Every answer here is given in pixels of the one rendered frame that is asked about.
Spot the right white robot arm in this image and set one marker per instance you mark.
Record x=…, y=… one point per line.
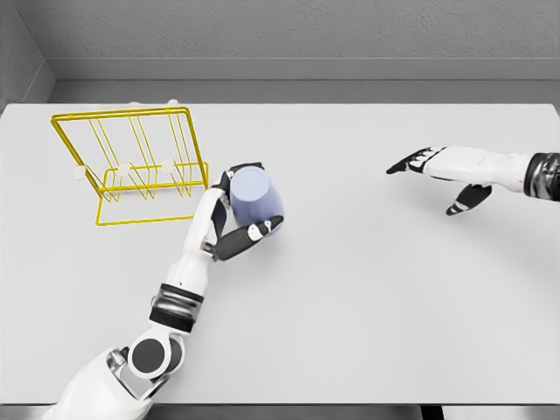
x=531, y=171

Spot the lavender blue cup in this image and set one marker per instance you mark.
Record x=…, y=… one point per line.
x=254, y=198

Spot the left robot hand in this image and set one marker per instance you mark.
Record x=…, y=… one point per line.
x=202, y=224

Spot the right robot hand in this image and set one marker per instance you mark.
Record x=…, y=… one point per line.
x=455, y=164

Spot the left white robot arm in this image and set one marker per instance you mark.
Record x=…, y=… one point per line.
x=175, y=306

